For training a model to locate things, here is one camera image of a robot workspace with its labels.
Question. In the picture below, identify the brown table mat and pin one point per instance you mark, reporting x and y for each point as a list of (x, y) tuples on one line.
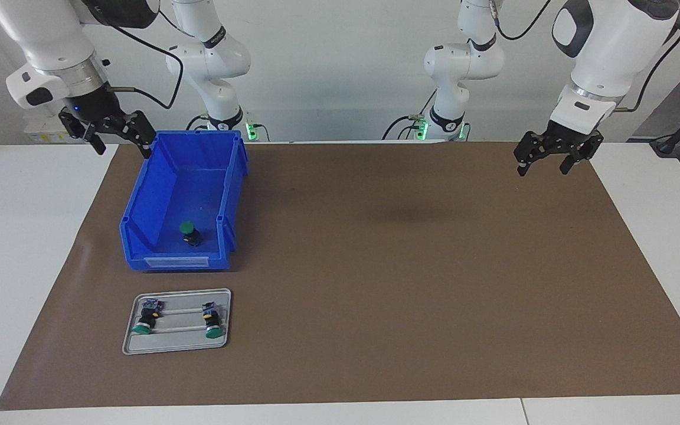
[(434, 324)]

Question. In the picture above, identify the blue plastic storage bin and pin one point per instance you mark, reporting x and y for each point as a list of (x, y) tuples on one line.
[(163, 189)]

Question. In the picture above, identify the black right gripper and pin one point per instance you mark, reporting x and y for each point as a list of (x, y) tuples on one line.
[(95, 109)]

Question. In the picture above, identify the white cardboard box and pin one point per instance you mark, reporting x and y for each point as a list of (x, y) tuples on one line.
[(39, 136)]

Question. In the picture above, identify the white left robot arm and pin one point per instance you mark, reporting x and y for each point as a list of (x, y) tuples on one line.
[(600, 41)]

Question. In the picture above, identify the green push button switch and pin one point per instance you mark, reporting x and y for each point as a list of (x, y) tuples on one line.
[(189, 232), (213, 323), (146, 319)]

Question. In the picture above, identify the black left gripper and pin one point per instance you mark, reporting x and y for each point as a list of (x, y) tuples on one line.
[(570, 131)]

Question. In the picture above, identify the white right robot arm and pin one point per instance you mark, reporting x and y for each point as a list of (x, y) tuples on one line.
[(45, 41)]

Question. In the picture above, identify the silver metal tray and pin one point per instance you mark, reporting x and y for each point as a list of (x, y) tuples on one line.
[(180, 343)]

